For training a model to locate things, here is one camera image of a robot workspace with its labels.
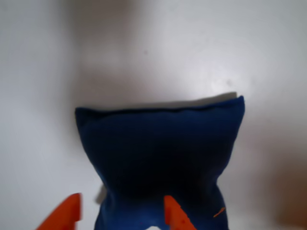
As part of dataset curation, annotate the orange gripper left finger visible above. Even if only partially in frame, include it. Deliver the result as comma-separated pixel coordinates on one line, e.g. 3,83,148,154
35,193,83,230

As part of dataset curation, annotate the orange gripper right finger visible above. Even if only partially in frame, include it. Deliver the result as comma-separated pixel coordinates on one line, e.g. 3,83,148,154
164,195,198,230

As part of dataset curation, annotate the blue bean bag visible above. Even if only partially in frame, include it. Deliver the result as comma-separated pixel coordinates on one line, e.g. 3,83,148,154
74,95,246,230

